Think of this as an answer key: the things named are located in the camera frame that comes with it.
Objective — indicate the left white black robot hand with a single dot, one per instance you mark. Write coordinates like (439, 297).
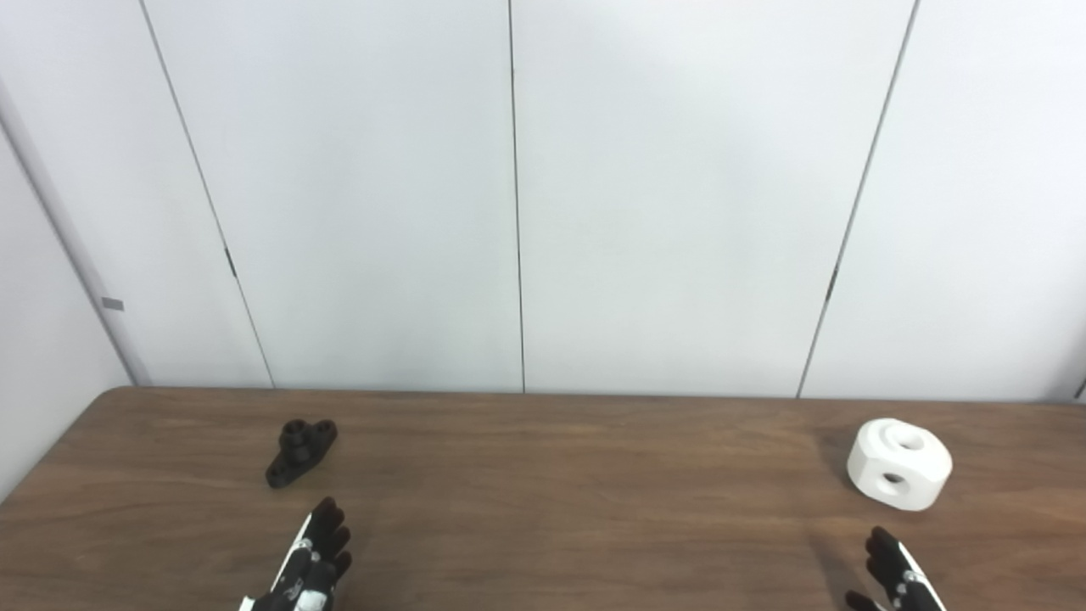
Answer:
(318, 543)

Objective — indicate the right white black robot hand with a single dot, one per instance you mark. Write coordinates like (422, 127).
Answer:
(891, 568)

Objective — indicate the black holder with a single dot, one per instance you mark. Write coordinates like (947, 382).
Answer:
(297, 451)

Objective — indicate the round white piece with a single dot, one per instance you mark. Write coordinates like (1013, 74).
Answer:
(925, 471)

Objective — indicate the black panel hinge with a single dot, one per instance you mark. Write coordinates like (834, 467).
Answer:
(831, 284)

